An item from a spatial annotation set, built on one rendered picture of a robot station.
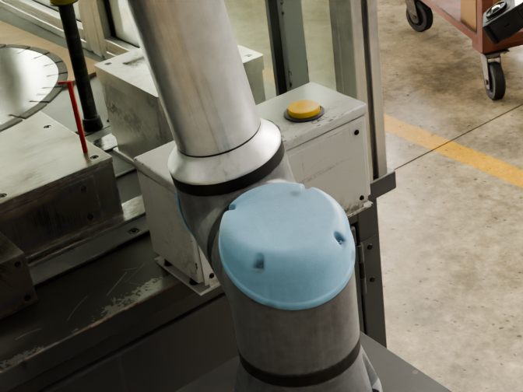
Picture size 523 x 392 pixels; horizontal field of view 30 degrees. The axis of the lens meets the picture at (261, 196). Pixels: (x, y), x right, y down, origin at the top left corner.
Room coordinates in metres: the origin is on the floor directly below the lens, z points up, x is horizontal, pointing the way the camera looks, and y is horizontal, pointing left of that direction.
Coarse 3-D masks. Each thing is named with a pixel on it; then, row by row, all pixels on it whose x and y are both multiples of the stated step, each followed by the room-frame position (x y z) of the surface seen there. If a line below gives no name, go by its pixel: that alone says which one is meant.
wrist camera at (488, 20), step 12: (504, 0) 0.99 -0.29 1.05; (516, 0) 0.98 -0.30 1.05; (492, 12) 0.98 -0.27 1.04; (504, 12) 0.97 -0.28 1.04; (516, 12) 0.96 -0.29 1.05; (492, 24) 0.97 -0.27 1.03; (504, 24) 0.96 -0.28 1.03; (516, 24) 0.96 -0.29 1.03; (492, 36) 0.97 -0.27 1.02; (504, 36) 0.96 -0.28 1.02
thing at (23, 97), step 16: (0, 48) 1.34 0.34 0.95; (16, 48) 1.33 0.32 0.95; (0, 64) 1.28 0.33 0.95; (16, 64) 1.27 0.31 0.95; (32, 64) 1.26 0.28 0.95; (48, 64) 1.25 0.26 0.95; (0, 80) 1.22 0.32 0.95; (16, 80) 1.21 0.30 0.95; (32, 80) 1.20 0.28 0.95; (48, 80) 1.19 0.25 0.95; (0, 96) 1.16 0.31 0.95; (16, 96) 1.15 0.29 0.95; (32, 96) 1.15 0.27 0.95; (0, 112) 1.11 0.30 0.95; (16, 112) 1.10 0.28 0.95
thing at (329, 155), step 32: (288, 96) 1.16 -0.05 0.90; (320, 96) 1.14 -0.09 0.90; (288, 128) 1.06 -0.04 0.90; (320, 128) 1.06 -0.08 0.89; (352, 128) 1.09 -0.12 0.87; (160, 160) 1.02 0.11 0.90; (320, 160) 1.06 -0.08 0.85; (352, 160) 1.09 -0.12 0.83; (160, 192) 1.00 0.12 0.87; (352, 192) 1.09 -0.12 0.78; (160, 224) 1.01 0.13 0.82; (160, 256) 1.05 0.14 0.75; (192, 256) 0.96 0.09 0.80; (192, 288) 0.97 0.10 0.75
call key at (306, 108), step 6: (294, 102) 1.11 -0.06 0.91; (300, 102) 1.11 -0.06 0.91; (306, 102) 1.11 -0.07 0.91; (312, 102) 1.11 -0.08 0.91; (288, 108) 1.10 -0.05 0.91; (294, 108) 1.10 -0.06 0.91; (300, 108) 1.09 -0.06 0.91; (306, 108) 1.09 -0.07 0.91; (312, 108) 1.09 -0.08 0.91; (318, 108) 1.09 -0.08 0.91; (288, 114) 1.10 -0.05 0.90; (294, 114) 1.08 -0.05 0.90; (300, 114) 1.08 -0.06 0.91; (306, 114) 1.08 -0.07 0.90; (312, 114) 1.08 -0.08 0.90
